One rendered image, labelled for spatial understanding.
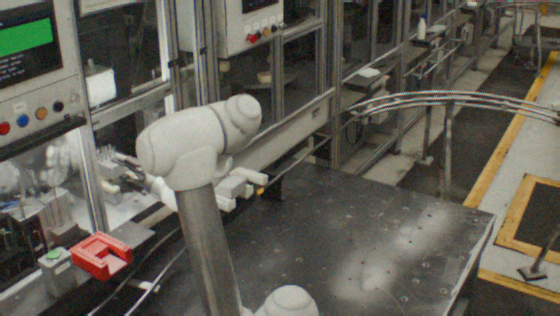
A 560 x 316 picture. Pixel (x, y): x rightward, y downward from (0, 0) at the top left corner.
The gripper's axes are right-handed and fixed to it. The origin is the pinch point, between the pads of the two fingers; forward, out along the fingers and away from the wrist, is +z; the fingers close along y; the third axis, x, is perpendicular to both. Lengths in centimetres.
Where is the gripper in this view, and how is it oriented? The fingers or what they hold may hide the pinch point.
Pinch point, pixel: (119, 167)
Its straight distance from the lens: 212.2
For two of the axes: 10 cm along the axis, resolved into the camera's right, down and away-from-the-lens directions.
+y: 0.5, -9.1, -4.2
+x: -5.4, 3.3, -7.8
